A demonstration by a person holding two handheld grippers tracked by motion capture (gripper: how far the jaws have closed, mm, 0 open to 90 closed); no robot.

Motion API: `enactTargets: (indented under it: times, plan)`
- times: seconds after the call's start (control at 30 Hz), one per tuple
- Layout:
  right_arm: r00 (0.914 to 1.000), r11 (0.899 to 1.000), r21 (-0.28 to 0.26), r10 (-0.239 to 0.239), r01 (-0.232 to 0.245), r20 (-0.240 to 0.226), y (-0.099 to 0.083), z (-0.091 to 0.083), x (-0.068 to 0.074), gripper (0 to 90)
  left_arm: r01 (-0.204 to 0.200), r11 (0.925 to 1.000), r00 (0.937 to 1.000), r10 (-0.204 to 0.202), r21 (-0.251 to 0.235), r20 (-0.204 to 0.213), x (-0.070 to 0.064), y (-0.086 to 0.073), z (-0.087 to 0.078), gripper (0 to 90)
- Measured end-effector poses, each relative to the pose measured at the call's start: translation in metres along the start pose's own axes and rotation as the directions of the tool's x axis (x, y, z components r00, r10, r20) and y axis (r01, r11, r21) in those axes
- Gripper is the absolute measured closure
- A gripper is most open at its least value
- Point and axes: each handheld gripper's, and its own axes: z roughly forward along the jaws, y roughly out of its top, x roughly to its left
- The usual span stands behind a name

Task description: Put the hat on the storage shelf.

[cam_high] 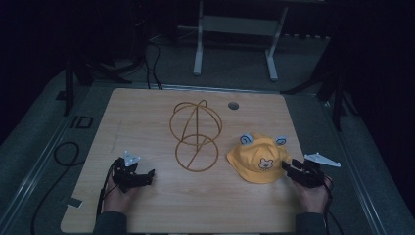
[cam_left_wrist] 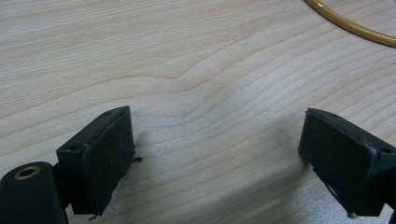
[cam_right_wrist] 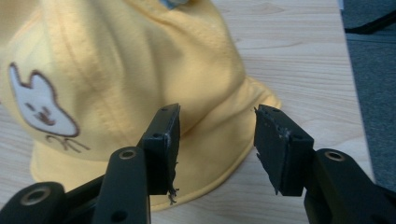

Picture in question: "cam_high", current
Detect person's left hand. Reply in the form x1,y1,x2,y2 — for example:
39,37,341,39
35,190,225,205
103,176,138,215

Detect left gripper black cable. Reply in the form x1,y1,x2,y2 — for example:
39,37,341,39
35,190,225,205
95,159,119,220

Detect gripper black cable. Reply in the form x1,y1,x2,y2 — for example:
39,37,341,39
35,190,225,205
322,175,345,235
95,159,119,220

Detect black hanging cables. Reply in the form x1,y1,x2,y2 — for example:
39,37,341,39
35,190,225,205
142,41,164,91

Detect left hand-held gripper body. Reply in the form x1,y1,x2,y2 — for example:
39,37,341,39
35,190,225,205
112,150,149,194

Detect black floor cable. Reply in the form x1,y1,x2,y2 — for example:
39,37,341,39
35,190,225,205
30,141,81,235

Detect black tripod stand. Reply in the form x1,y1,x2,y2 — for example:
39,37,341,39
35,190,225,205
279,38,359,133
62,55,146,118

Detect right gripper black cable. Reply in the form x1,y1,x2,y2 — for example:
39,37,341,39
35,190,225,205
322,175,345,235

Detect gold wire hat stand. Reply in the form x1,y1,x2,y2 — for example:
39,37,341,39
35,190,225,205
168,99,224,173

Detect yellow bear hat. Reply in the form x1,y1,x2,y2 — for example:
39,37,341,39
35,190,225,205
226,132,294,185

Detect person's right hand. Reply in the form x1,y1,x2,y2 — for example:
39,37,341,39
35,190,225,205
293,175,334,215

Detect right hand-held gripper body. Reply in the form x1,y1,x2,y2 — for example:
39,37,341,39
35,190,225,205
293,152,342,190

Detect white metal stand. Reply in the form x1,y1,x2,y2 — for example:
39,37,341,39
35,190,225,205
177,0,327,82

